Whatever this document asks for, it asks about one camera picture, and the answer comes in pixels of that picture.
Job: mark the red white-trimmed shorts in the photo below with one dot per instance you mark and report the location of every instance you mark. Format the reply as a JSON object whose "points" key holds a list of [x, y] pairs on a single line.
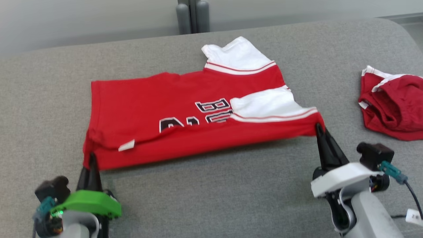
{"points": [[395, 105]]}

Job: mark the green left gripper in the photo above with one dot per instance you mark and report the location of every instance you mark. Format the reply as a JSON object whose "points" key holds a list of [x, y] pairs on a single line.
{"points": [[89, 203]]}

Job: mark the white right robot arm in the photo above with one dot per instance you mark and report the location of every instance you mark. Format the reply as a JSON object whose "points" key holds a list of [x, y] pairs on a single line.
{"points": [[366, 215]]}

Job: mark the grey partition post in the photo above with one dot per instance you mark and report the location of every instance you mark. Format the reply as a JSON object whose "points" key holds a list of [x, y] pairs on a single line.
{"points": [[193, 16]]}

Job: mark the red white basketball jersey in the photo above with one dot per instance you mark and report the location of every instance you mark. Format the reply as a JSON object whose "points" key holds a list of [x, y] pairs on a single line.
{"points": [[148, 112]]}

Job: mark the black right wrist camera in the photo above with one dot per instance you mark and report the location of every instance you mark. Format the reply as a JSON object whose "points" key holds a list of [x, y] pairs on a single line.
{"points": [[375, 155]]}

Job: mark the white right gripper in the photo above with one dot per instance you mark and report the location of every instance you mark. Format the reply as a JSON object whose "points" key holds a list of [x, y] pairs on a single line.
{"points": [[343, 178]]}

